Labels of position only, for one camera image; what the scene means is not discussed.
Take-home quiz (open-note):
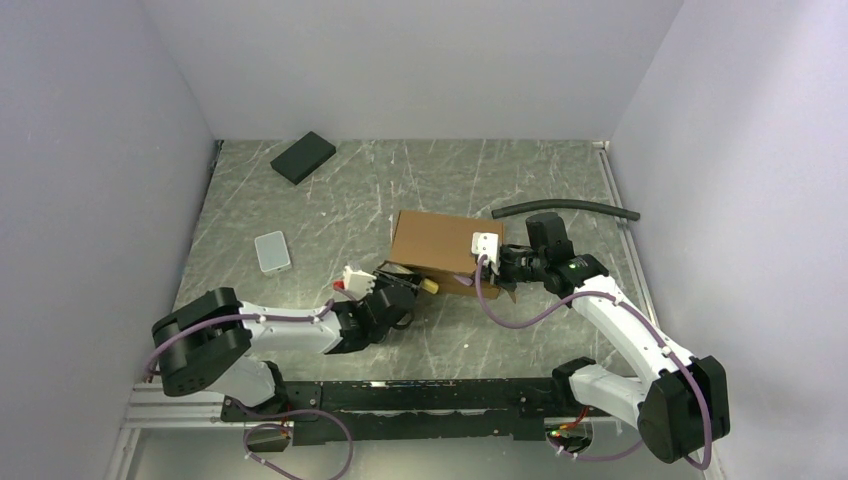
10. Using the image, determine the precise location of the brown cardboard box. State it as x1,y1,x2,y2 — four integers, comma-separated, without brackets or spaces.
388,210,505,297

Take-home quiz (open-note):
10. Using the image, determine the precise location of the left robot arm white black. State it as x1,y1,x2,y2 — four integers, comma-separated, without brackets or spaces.
145,263,439,420

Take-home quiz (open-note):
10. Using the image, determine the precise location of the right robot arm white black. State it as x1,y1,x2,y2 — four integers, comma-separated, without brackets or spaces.
471,212,730,471

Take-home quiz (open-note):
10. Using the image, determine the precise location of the black flat box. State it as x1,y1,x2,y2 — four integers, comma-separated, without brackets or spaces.
270,131,337,185

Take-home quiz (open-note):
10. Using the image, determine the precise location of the black foam tube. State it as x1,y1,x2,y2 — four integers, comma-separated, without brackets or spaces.
491,199,641,221

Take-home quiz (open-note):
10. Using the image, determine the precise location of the clear plastic lid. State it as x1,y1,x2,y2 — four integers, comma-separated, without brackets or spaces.
254,231,292,275

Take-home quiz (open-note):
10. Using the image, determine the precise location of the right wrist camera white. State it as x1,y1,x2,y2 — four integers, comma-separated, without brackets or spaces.
470,232,501,267

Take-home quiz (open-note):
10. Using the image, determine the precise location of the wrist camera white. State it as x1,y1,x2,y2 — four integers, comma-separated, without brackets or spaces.
332,265,377,301
470,232,501,267

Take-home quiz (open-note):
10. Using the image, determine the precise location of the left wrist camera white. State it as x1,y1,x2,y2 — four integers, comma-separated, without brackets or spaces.
332,265,377,301

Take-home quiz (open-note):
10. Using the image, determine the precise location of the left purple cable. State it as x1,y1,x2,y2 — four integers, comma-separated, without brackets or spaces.
142,298,354,480

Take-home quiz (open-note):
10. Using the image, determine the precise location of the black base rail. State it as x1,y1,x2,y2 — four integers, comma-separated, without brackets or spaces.
220,377,583,446

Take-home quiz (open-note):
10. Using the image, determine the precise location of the aluminium frame rail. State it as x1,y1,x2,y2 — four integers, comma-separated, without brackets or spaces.
124,383,224,429

